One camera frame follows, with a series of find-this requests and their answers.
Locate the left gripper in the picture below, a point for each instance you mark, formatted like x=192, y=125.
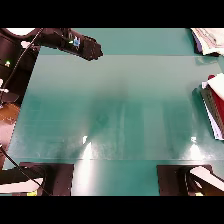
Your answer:
x=90, y=48

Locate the white shirt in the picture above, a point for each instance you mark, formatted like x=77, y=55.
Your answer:
x=218, y=85

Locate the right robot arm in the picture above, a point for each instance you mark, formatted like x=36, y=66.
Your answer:
x=203, y=180

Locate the black garment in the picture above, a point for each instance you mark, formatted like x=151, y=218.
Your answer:
x=208, y=100

